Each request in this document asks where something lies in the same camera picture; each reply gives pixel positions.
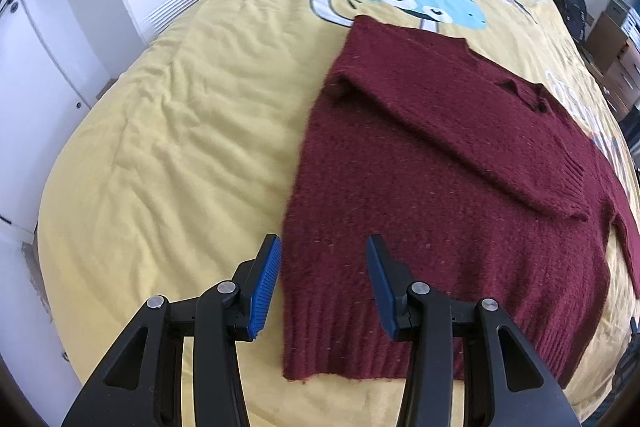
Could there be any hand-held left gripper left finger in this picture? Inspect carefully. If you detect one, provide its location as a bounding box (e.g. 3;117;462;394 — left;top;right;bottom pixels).
61;234;283;427

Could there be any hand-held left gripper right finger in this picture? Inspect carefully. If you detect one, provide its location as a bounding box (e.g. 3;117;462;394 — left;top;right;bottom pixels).
366;234;581;427

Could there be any maroon knitted sweater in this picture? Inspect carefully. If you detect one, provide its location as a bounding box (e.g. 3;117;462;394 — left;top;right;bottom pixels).
280;14;640;400

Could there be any yellow printed bedspread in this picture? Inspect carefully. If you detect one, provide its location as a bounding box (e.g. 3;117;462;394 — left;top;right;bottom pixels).
37;0;640;427

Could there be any white wardrobe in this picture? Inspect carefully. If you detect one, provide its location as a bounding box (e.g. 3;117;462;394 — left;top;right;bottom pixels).
0;0;331;233

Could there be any tall wooden drawer chest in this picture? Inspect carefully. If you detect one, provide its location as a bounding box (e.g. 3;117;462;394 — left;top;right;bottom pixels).
582;12;640;122

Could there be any black backpack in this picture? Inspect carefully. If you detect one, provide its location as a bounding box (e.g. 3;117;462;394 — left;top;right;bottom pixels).
552;0;593;42

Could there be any stack of storage boxes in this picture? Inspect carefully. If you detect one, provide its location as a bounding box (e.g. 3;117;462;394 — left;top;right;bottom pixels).
607;0;640;42

